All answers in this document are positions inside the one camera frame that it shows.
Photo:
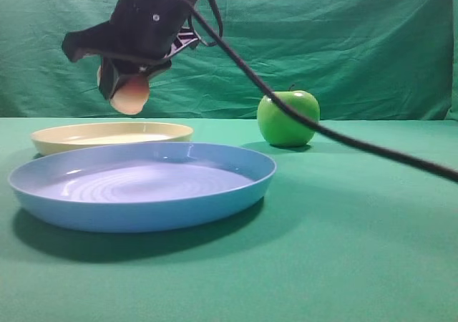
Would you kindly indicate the green apple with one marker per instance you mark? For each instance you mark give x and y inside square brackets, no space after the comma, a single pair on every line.
[280,130]

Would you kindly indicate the round yellow red bread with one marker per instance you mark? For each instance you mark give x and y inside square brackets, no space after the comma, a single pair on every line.
[132,96]

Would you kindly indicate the pale yellow plate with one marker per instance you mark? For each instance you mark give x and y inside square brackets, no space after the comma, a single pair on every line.
[71,137]

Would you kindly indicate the green backdrop cloth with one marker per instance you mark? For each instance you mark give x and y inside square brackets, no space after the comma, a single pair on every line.
[362,59]

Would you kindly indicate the blue plate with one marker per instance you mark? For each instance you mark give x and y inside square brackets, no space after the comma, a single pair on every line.
[142,187]

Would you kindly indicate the green tablecloth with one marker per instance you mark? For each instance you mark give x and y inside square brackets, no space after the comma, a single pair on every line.
[340,236]

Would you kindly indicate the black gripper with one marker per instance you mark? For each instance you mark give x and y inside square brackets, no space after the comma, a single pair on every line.
[139,35]

